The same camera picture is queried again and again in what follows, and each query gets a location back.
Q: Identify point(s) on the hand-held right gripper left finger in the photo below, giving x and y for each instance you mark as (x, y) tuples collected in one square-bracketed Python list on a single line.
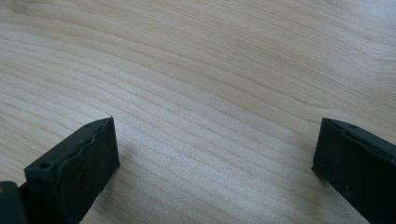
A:
[(77, 174)]

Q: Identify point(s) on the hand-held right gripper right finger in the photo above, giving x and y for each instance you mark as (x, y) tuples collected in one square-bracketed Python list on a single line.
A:
[(358, 168)]

